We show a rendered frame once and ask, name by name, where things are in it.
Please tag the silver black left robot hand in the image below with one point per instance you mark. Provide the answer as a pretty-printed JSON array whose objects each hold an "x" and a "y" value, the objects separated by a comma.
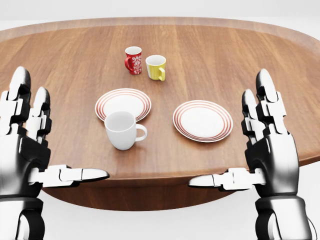
[{"x": 22, "y": 155}]

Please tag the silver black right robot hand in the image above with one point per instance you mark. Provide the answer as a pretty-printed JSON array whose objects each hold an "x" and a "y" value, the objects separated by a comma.
[{"x": 275, "y": 157}]

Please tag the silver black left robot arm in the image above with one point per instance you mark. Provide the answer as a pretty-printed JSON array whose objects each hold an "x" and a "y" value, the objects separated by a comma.
[{"x": 22, "y": 220}]

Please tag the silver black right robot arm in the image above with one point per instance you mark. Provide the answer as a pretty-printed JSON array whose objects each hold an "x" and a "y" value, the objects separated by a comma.
[{"x": 282, "y": 220}]

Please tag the white plate with red rings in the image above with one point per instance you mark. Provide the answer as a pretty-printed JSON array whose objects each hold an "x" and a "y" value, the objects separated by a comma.
[
  {"x": 125, "y": 102},
  {"x": 202, "y": 121}
]

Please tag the plain white mug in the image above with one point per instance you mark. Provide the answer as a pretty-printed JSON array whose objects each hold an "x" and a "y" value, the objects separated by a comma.
[{"x": 122, "y": 131}]

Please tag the red patterned mug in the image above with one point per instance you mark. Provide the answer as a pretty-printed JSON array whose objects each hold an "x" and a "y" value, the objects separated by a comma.
[{"x": 133, "y": 61}]

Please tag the yellow and white mug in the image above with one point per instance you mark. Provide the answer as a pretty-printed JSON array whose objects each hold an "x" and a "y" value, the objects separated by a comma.
[{"x": 155, "y": 68}]

